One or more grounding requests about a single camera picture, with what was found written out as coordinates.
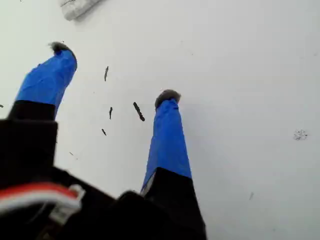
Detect red black white servo wire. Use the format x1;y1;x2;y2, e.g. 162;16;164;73
0;181;86;223

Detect grey and brown t-shirt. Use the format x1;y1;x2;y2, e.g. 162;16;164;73
59;0;106;22

